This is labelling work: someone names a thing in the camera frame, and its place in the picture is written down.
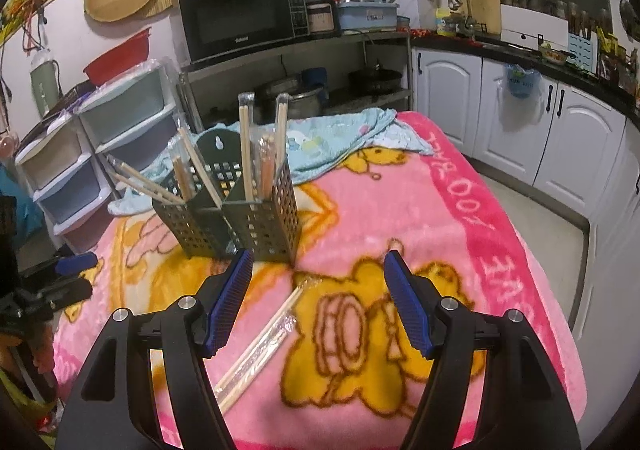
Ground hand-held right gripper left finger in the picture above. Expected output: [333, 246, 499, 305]
[55, 249, 254, 450]

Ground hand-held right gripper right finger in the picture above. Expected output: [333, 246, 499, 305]
[383, 249, 583, 450]

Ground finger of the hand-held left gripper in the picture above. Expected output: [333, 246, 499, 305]
[22, 278, 93, 316]
[20, 252, 98, 287]

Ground chopstick pair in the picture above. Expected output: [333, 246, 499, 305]
[214, 277, 313, 413]

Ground green plastic utensil basket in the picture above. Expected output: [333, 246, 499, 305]
[151, 132, 301, 265]

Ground group of chopsticks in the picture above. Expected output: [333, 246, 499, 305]
[106, 92, 291, 206]

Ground pink printed blanket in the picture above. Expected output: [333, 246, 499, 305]
[50, 110, 588, 450]

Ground white multicolour plastic drawer unit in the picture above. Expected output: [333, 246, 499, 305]
[14, 116, 112, 253]

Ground pale green jug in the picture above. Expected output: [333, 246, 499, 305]
[29, 50, 63, 118]

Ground light blue towel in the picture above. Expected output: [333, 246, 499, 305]
[107, 107, 433, 216]

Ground white kitchen cabinets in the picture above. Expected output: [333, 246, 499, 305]
[410, 47, 640, 346]

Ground metal shelf rack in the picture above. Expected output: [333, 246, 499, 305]
[177, 27, 413, 133]

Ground metal pot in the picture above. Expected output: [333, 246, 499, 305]
[255, 77, 326, 121]

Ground red plastic basin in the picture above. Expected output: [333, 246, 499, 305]
[82, 27, 153, 86]

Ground black pan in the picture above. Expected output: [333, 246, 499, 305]
[347, 67, 403, 96]

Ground blue plastic bag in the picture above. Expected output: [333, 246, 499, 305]
[497, 62, 543, 123]

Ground black countertop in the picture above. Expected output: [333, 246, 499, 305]
[410, 30, 640, 116]

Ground black microwave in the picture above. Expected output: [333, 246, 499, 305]
[177, 0, 310, 65]

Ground blue dish drainer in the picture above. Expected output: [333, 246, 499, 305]
[336, 0, 401, 32]

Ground white storage box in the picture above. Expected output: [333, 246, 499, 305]
[500, 5, 571, 51]

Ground wooden cutting board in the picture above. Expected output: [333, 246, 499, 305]
[455, 0, 502, 36]

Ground row of spice jars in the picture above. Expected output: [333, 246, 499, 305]
[500, 0, 616, 33]

